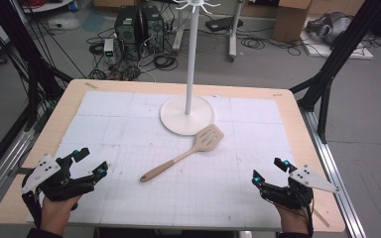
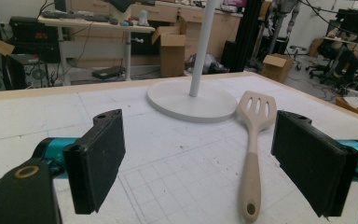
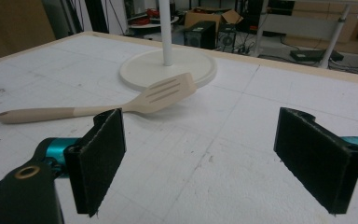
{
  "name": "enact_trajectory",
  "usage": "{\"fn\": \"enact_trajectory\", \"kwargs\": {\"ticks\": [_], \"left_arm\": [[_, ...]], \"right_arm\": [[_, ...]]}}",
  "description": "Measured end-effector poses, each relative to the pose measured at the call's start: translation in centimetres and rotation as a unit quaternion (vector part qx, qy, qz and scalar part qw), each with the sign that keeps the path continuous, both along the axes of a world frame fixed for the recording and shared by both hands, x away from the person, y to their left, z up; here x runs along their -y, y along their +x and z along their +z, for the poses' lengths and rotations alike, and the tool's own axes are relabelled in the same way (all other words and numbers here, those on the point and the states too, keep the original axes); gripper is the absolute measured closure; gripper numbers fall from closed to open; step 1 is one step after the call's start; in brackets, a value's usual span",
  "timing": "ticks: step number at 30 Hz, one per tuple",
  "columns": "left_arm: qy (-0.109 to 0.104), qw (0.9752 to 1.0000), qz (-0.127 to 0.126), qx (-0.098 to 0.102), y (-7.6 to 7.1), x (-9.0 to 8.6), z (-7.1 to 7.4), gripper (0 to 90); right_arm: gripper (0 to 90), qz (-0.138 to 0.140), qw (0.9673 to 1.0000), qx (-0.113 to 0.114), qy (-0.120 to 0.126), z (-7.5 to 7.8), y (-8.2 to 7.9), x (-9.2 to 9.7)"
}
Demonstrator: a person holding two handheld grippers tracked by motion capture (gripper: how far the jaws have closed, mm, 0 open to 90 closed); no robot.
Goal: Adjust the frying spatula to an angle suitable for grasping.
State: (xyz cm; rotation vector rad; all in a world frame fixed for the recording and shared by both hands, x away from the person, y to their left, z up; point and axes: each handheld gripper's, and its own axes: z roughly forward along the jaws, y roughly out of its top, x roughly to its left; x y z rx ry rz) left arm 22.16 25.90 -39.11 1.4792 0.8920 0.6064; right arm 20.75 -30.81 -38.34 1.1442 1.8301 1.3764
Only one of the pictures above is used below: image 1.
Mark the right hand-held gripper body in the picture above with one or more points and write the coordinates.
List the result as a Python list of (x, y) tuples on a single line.
[(307, 180)]

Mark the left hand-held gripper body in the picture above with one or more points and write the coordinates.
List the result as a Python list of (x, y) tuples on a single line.
[(41, 170)]

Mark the beige slotted spatula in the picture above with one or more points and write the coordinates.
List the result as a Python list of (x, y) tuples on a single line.
[(208, 137)]

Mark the white hook rack stand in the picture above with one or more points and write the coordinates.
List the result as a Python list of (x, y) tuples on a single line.
[(191, 66)]

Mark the person's right hand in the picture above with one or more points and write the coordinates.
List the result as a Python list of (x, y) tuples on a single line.
[(294, 219)]

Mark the person's left hand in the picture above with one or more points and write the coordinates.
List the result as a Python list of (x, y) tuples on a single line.
[(57, 214)]

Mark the white grid mat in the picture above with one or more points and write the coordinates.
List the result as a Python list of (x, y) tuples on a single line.
[(152, 205)]

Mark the white power supply box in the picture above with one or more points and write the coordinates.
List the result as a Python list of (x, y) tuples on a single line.
[(109, 49)]

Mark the black computer tower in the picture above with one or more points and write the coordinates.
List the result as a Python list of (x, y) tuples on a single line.
[(152, 29), (127, 28)]

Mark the white floor board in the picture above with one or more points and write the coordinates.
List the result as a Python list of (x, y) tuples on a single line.
[(360, 53)]

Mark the white metal stand leg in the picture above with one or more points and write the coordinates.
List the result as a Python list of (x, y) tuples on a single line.
[(234, 33), (178, 29)]

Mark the brown cardboard box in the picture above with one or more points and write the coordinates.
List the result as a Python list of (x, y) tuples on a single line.
[(291, 23)]

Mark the grey bag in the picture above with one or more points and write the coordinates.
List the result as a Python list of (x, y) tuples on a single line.
[(335, 28)]

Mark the flat black device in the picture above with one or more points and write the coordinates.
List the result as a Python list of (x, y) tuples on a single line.
[(223, 23)]

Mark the aluminium rail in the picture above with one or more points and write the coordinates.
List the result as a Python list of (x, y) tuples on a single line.
[(0, 175), (334, 165)]

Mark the black metal frame strut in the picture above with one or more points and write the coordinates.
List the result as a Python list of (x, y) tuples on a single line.
[(29, 66), (330, 66)]

